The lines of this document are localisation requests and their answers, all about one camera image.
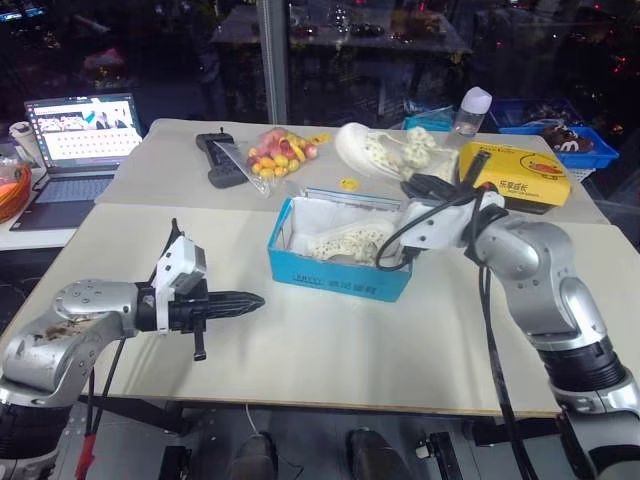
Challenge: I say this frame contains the black table frame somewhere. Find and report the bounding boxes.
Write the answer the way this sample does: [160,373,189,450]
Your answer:
[92,397,211,437]

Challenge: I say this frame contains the blue plastic basket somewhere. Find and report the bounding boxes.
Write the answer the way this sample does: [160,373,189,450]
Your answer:
[491,97,622,169]

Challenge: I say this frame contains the grey metal pillar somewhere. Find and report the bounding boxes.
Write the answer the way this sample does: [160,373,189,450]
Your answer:
[259,0,292,124]

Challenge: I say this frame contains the open laptop computer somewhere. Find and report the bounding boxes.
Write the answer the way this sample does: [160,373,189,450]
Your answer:
[9,91,147,234]

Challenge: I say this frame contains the thin white cable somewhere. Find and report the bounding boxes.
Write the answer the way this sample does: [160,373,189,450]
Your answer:
[243,401,263,437]

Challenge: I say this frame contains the yellow box with duck print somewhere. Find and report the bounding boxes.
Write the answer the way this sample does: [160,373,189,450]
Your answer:
[458,140,573,217]

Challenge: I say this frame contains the dark cluttered background table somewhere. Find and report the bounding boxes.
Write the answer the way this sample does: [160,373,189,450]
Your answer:
[212,4,474,59]

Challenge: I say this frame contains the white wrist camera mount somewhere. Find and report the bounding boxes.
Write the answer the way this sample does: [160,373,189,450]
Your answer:
[398,192,507,252]
[148,233,209,334]

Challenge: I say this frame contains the white perforated clog shoe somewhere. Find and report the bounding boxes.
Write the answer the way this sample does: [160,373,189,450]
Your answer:
[306,219,401,267]
[333,122,462,185]

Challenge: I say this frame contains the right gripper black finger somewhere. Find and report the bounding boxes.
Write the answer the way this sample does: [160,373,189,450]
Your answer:
[408,173,454,190]
[399,180,445,200]

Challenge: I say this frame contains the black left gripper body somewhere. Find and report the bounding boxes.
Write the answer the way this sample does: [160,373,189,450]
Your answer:
[167,278,212,362]

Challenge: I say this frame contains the clear bottle with white cap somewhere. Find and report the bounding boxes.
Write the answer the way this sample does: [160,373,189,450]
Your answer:
[451,85,494,142]

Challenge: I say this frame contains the brown candy bag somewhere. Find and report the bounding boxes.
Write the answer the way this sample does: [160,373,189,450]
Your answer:
[541,124,597,154]

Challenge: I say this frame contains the light blue packet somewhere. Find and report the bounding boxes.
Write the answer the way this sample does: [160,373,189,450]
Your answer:
[401,103,459,134]

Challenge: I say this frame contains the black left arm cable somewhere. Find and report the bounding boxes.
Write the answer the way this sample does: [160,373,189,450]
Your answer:
[74,218,182,476]

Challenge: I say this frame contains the orange coiled cable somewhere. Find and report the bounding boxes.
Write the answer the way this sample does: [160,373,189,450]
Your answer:
[0,164,34,225]

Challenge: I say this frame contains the pink bag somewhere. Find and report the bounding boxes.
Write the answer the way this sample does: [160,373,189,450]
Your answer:
[81,46,127,72]

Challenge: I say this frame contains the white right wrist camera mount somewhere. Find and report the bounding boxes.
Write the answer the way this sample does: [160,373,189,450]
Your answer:
[398,192,507,252]

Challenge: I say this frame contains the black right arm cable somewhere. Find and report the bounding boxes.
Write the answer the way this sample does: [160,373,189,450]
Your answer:
[374,192,532,480]

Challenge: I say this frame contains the clear bag of toy fruit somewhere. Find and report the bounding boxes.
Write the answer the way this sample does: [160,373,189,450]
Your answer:
[208,126,322,199]

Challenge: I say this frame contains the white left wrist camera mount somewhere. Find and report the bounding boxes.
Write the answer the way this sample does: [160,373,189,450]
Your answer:
[148,233,209,334]

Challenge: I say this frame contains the black remote control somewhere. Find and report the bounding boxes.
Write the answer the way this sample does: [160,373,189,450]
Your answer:
[194,129,252,190]

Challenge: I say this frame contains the dark rounded shape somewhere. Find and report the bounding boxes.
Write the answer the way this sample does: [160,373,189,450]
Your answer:
[231,431,280,480]
[346,428,402,480]

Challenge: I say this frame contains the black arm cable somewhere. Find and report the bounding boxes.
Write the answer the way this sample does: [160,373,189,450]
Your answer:
[374,192,532,480]
[74,218,182,476]

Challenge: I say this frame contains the blue cardboard shoebox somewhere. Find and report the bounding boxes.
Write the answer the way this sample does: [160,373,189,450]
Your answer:
[266,187,415,304]

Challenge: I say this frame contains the white tissue paper lining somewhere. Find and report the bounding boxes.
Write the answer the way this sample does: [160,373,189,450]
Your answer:
[288,196,405,254]

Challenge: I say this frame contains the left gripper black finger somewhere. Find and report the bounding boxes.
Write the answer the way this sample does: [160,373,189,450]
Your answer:
[207,304,262,322]
[207,288,266,308]

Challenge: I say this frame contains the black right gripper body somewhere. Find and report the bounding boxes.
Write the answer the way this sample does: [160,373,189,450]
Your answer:
[446,149,495,202]

